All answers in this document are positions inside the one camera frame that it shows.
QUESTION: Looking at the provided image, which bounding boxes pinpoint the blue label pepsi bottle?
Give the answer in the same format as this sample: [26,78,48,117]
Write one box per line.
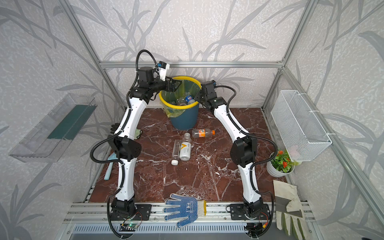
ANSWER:
[185,95,196,105]

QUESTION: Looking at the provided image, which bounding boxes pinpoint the teal bin with yellow rim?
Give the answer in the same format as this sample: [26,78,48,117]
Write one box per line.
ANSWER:
[159,76,201,131]

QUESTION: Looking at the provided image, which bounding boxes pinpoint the orange label bottle top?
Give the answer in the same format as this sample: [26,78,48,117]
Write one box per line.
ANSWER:
[192,129,216,138]

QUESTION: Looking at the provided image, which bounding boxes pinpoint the white yellow label bottle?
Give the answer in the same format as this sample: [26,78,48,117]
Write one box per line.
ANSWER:
[179,133,192,161]

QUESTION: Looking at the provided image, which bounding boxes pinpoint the slim clear bottle white cap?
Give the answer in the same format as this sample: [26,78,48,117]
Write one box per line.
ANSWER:
[171,140,181,166]

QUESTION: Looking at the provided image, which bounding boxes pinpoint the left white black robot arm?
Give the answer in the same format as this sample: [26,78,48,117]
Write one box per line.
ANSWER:
[90,61,182,222]

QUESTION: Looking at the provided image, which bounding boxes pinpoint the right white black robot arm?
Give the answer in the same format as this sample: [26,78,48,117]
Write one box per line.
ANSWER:
[195,81,278,219]

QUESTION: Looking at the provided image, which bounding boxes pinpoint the black green work glove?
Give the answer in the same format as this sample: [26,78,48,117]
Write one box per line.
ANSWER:
[110,123,143,140]

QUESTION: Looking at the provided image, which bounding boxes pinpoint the potted plant red flowers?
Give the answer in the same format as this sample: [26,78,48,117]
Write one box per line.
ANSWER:
[267,150,300,178]

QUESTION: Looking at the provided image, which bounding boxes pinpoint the blue dotted knit glove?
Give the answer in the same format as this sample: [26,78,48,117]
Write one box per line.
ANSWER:
[163,194,207,229]

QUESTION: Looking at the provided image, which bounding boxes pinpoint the green circuit board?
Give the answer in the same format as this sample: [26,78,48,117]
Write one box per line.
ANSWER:
[119,222,142,233]

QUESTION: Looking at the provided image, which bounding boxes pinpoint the white green striped glove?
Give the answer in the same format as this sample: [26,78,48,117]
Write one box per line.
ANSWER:
[274,180,311,240]

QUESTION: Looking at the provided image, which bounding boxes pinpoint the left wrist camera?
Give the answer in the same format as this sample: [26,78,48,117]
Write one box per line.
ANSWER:
[157,61,170,82]

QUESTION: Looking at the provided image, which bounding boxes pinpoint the white wire mesh basket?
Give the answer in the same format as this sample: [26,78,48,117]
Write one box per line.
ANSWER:
[271,90,332,162]

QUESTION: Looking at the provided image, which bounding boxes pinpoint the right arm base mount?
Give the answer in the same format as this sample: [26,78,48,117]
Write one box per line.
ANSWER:
[226,204,271,221]

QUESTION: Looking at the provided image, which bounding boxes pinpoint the clear plastic wall tray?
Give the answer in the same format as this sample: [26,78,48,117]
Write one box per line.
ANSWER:
[9,94,98,163]

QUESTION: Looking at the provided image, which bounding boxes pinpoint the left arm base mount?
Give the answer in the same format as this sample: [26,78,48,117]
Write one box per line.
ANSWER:
[110,204,152,221]

